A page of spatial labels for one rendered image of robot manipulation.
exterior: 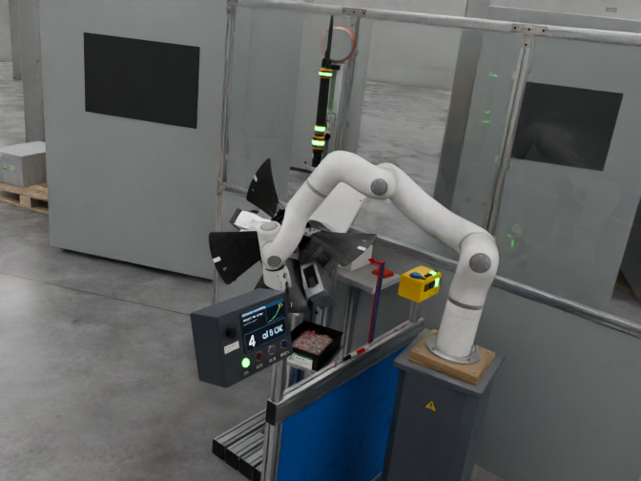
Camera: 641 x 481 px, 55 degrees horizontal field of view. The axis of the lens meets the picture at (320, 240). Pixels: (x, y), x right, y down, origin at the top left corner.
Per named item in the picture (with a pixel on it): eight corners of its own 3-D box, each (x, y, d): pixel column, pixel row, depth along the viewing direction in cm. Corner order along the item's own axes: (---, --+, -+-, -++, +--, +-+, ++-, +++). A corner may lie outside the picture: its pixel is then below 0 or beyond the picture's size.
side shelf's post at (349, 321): (336, 415, 330) (355, 273, 302) (341, 418, 328) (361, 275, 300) (331, 418, 327) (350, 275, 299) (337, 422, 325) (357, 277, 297)
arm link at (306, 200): (334, 210, 198) (279, 275, 209) (325, 187, 212) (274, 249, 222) (312, 197, 194) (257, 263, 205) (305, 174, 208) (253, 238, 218)
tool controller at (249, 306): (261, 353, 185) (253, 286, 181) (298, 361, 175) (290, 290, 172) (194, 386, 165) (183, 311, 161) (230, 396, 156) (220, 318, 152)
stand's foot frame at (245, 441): (297, 401, 338) (299, 388, 336) (362, 439, 313) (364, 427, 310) (211, 452, 292) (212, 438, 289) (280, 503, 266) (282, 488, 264)
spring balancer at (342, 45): (319, 59, 291) (318, 60, 284) (322, 24, 286) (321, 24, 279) (352, 63, 290) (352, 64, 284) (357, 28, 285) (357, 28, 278)
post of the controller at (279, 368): (276, 395, 193) (281, 340, 186) (282, 400, 191) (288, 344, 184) (269, 399, 190) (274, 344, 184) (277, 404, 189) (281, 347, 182)
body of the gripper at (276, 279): (291, 261, 219) (295, 286, 225) (270, 252, 225) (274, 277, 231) (277, 272, 214) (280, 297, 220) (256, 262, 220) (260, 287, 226)
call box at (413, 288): (417, 287, 258) (421, 264, 254) (438, 296, 252) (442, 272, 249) (396, 298, 246) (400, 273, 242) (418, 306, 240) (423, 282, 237)
